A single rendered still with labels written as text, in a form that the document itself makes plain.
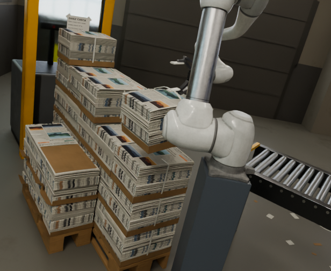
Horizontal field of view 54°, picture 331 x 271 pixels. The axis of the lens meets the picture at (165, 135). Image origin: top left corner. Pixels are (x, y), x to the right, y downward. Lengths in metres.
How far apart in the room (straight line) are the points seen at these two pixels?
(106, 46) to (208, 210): 1.65
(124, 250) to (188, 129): 0.97
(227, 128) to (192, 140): 0.15
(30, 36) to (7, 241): 1.62
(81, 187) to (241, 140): 1.14
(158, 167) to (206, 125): 0.53
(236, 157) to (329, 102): 5.11
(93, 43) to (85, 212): 1.26
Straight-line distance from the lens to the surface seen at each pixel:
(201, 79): 1.37
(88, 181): 2.14
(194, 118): 1.34
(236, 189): 1.47
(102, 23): 3.24
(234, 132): 1.37
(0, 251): 2.43
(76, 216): 2.27
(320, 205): 2.02
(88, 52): 2.65
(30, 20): 3.04
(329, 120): 6.56
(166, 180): 1.88
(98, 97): 2.12
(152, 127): 1.56
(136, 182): 1.77
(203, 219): 1.53
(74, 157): 2.22
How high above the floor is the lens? 1.64
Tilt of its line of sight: 22 degrees down
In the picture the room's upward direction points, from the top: 12 degrees clockwise
